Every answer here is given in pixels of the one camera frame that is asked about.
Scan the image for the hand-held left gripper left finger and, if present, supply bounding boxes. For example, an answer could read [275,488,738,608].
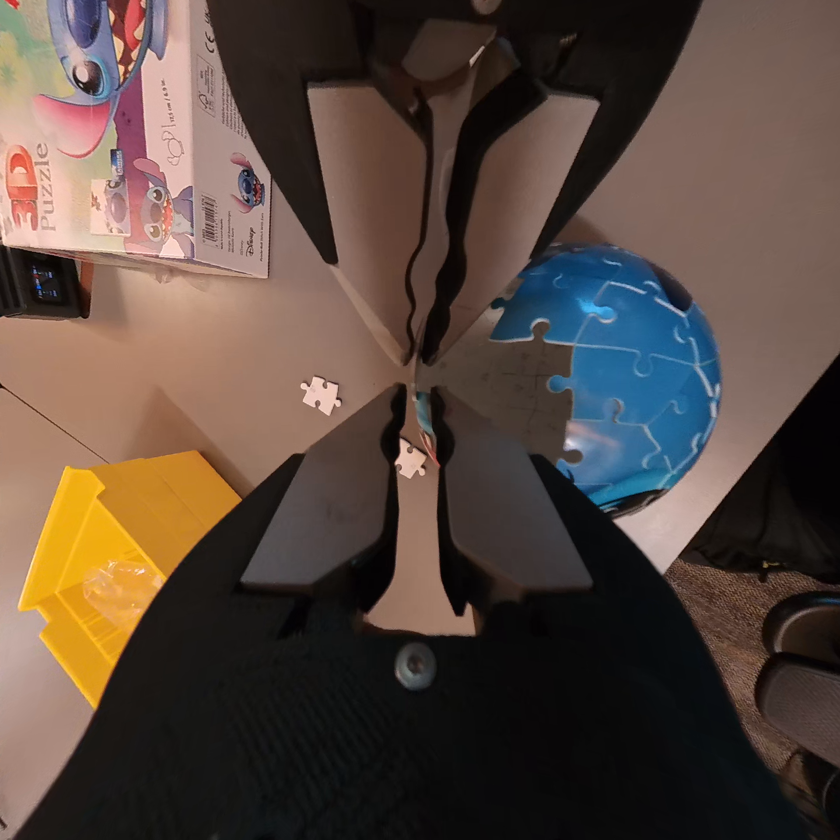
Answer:
[240,385,409,613]

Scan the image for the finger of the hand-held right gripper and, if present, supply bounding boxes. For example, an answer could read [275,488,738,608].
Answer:
[306,80,437,367]
[419,69,603,367]

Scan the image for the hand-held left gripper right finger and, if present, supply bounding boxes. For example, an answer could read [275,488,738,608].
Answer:
[430,386,595,619]

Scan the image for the blue puzzle ball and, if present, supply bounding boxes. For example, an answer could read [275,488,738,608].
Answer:
[413,243,723,522]

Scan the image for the cartoon print puzzle box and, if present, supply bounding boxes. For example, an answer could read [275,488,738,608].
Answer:
[0,0,273,280]

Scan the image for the clear plastic bag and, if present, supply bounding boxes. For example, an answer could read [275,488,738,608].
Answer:
[83,559,166,624]

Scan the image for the yellow plastic bin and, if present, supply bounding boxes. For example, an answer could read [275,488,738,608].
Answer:
[17,449,244,711]

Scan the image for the person's dark shoe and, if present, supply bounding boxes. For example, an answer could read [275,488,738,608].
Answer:
[761,589,840,657]
[753,653,840,756]

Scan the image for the black device with screen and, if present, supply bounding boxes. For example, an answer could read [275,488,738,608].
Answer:
[0,246,91,320]

